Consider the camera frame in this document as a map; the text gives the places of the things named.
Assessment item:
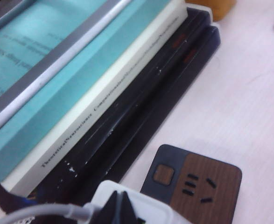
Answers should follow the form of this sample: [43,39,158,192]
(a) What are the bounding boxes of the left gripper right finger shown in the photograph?
[119,191,139,224]

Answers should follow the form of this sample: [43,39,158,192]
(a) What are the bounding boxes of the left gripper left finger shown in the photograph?
[103,190,121,224]

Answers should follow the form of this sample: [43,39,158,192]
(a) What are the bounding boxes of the white charger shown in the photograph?
[90,180,175,224]

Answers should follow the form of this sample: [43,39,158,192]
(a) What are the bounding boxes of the white charger cable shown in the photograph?
[0,197,105,224]

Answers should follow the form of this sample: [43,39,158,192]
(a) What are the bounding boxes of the black power strip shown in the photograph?
[140,144,243,224]

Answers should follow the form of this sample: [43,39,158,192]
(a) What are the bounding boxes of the black stacked books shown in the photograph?
[27,8,213,203]

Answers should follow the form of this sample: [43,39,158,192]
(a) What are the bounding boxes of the white book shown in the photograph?
[0,0,189,194]

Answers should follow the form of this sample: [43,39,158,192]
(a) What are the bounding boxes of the teal book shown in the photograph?
[0,0,175,182]

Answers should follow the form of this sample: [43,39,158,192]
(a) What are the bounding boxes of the yellow rectangular tin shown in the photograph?
[185,0,237,22]

